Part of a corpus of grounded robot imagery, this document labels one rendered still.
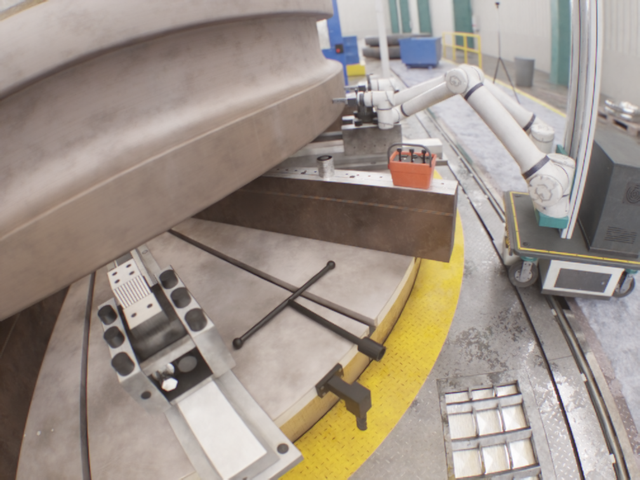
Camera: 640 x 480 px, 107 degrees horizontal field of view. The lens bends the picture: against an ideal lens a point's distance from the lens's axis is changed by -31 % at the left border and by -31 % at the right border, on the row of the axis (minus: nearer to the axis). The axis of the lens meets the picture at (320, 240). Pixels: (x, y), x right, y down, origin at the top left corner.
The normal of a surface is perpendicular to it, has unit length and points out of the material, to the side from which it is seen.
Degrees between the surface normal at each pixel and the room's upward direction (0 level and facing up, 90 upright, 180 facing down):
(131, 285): 90
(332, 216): 90
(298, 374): 0
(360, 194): 90
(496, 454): 5
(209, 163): 90
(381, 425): 0
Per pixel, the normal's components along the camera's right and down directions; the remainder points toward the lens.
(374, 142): -0.08, 0.58
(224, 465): -0.15, -0.81
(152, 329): 0.64, 0.36
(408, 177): -0.42, 0.65
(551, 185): -0.65, 0.49
